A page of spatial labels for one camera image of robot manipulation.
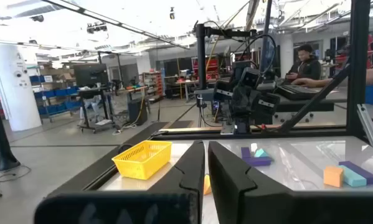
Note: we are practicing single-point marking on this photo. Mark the shelf with blue bins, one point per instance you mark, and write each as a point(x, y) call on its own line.
point(55, 93)

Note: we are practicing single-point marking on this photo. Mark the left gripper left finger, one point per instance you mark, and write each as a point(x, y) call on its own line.
point(186, 174)

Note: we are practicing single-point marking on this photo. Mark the purple block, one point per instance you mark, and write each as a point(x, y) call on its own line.
point(245, 152)
point(257, 161)
point(365, 172)

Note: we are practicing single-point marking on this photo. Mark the black desk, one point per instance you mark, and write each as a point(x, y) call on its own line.
point(307, 104)

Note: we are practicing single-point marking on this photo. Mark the black keyboard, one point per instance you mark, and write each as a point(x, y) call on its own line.
point(295, 92)

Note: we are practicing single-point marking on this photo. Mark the black computer tower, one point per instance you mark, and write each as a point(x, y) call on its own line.
point(138, 112)

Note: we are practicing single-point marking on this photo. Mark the teal block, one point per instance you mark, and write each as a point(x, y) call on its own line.
point(354, 179)
point(261, 153)

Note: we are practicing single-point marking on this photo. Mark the person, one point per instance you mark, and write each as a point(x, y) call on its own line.
point(306, 67)

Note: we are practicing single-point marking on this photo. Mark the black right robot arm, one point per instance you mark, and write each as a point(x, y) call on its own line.
point(267, 104)

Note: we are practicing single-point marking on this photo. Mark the white round pillar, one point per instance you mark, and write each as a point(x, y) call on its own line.
point(13, 93)

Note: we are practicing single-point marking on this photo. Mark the black aluminium table frame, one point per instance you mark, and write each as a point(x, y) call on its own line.
point(357, 62)

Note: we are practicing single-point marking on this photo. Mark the silver aluminium bar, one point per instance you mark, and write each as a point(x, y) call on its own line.
point(368, 127)

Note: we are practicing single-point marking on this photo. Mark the black monitor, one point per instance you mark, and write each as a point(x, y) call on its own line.
point(91, 74)

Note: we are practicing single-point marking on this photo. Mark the black tower device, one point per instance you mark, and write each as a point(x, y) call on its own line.
point(1, 140)

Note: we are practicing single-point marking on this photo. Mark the red tool cabinet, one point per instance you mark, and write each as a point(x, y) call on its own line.
point(209, 68)

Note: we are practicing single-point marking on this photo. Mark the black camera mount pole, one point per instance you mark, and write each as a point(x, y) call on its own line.
point(201, 56)

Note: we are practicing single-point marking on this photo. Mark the yellow plastic basket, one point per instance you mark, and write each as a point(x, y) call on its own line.
point(142, 158)

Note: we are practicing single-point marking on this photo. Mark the black rolling cart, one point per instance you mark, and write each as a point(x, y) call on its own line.
point(96, 105)

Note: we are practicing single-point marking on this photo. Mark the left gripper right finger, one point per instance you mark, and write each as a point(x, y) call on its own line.
point(233, 186)

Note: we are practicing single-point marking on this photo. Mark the orange cube block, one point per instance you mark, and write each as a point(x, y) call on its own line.
point(333, 176)
point(207, 185)

